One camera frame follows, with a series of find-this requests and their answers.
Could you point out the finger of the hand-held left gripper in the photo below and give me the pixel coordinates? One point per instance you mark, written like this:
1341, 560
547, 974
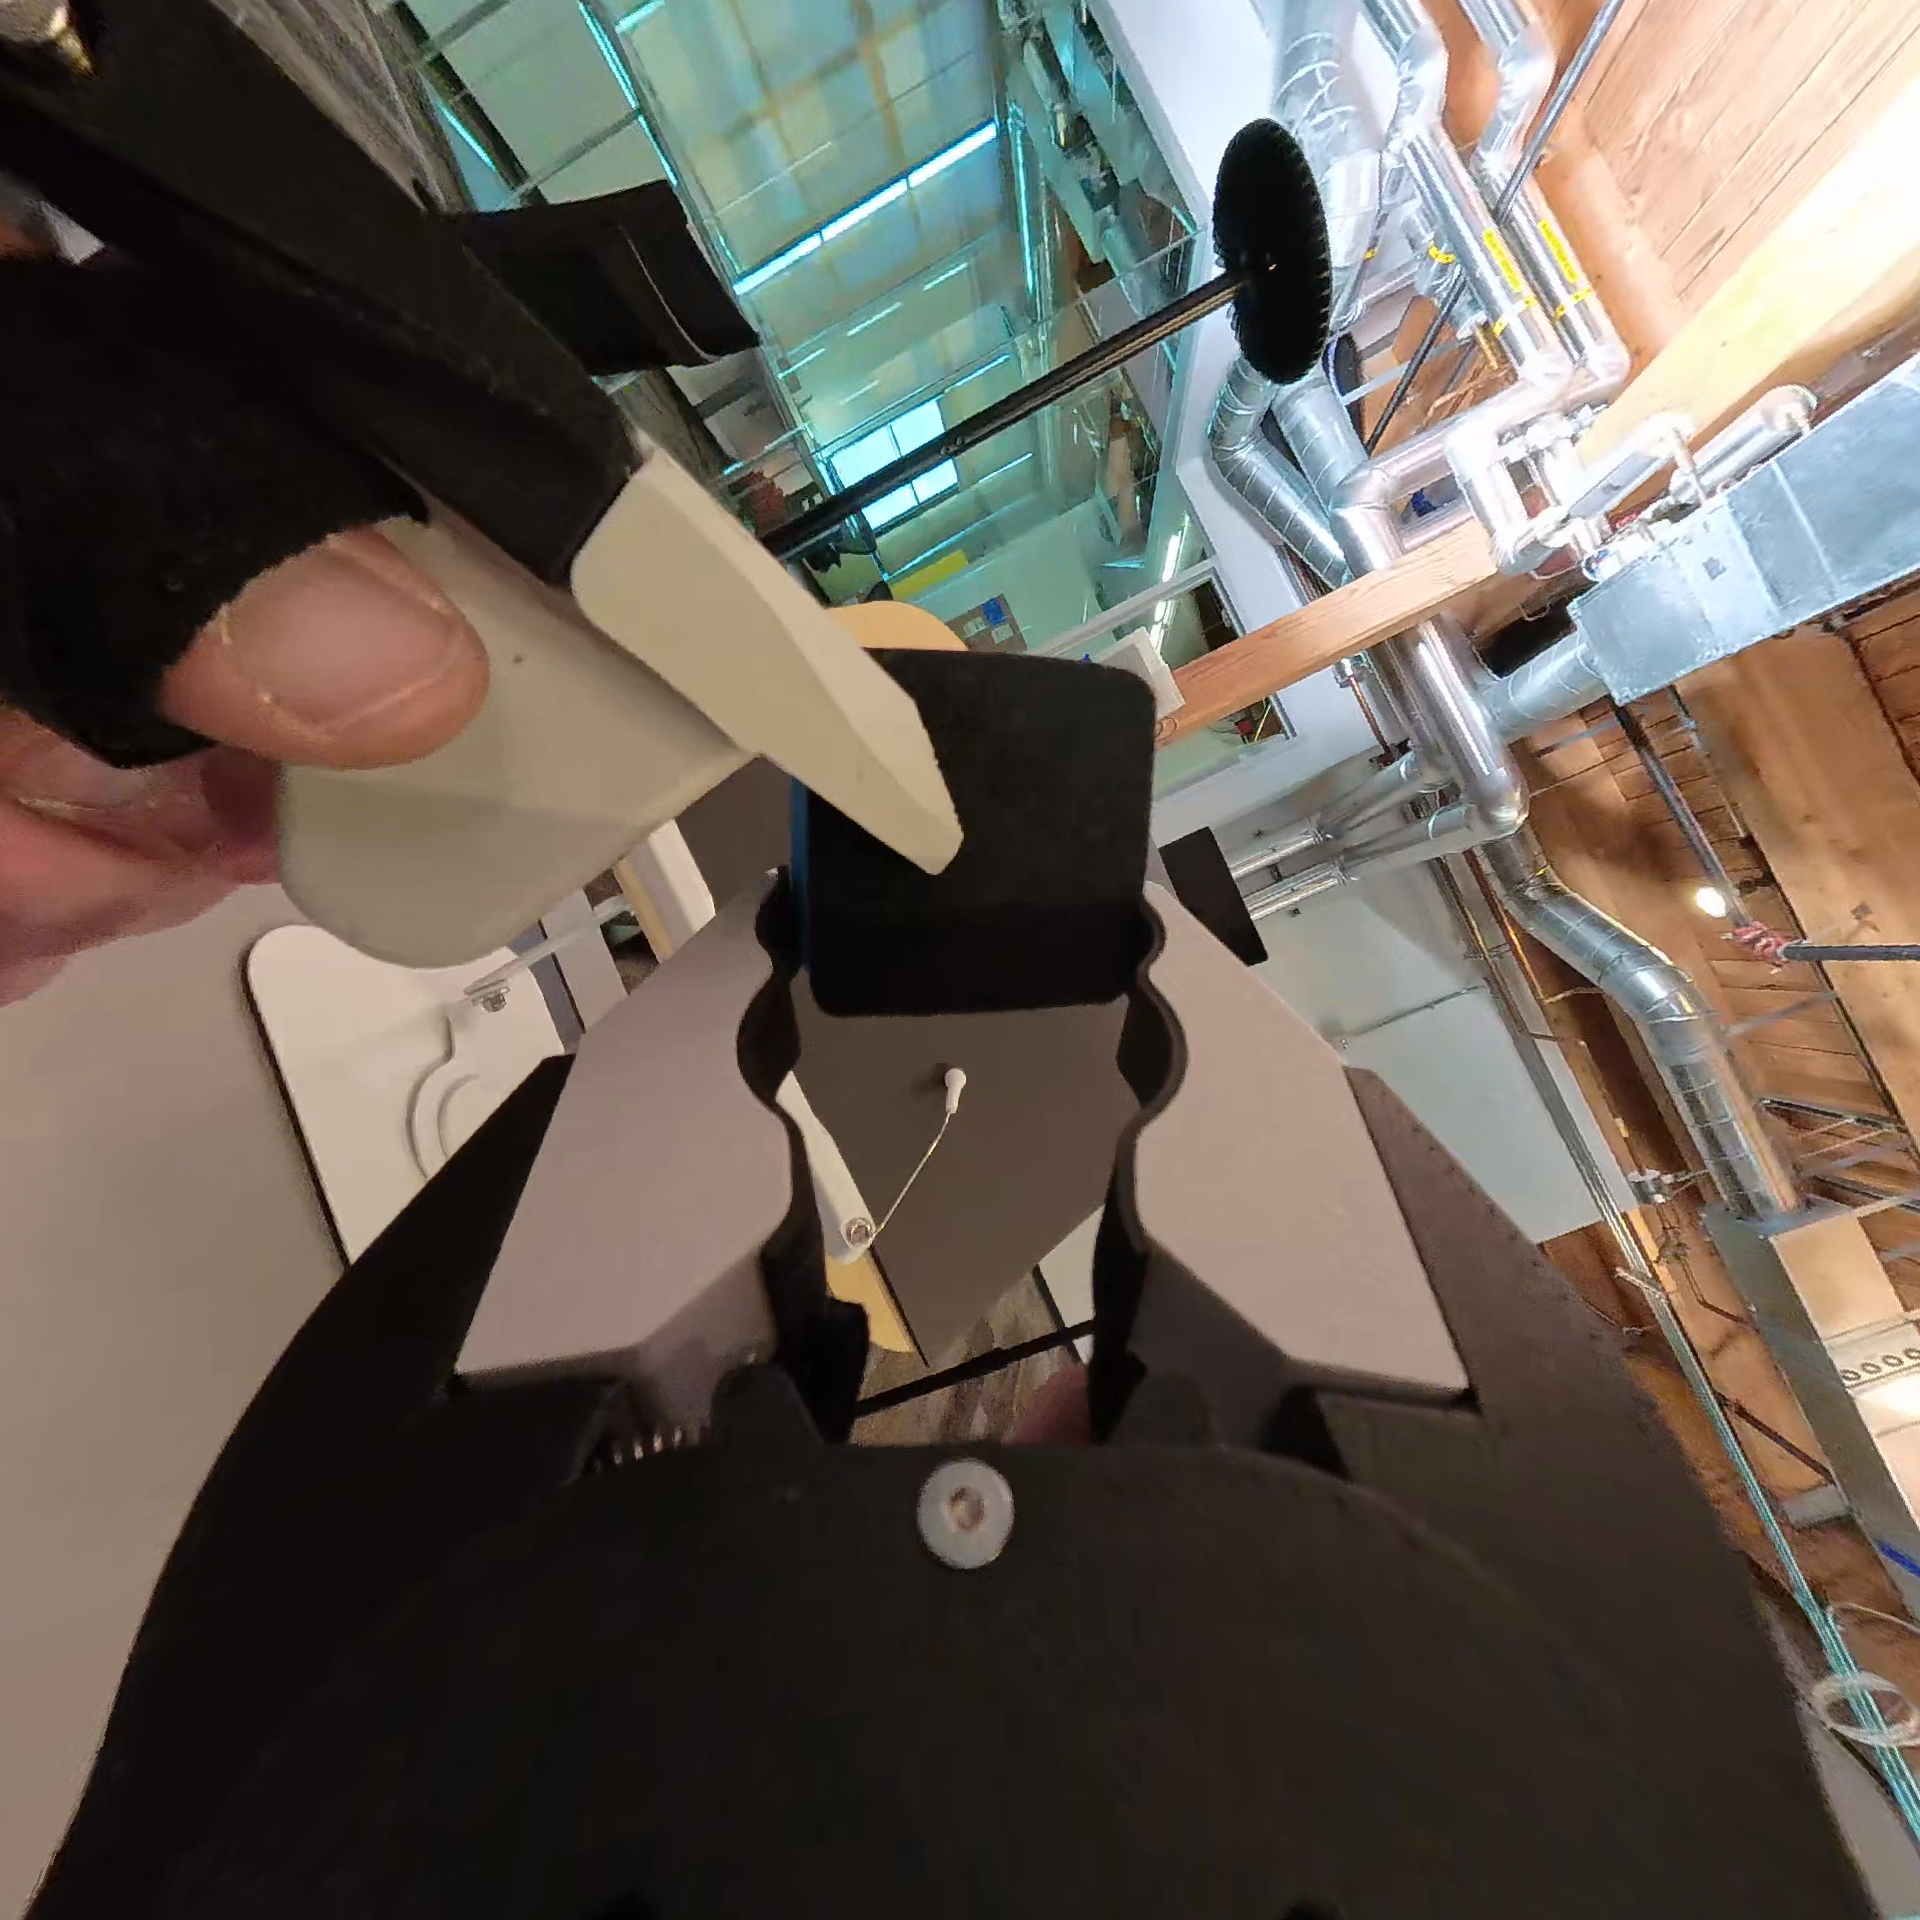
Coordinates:
780, 677

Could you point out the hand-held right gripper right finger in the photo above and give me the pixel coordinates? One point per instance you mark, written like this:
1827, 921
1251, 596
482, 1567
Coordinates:
1292, 1217

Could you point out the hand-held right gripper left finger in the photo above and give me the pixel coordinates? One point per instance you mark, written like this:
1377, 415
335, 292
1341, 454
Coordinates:
617, 1201

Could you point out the blue whiteboard eraser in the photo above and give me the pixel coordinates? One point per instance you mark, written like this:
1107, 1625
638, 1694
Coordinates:
991, 827

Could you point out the person's left hand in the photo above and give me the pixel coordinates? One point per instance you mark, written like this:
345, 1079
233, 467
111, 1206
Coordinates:
317, 646

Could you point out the black backdrop board stand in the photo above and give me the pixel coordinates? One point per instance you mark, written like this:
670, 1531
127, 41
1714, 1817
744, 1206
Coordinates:
1007, 1157

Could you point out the wooden ceiling post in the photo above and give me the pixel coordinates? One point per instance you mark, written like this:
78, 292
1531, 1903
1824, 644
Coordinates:
1351, 616

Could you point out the silver ceiling duct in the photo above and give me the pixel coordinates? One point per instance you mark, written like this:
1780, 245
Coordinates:
1502, 601

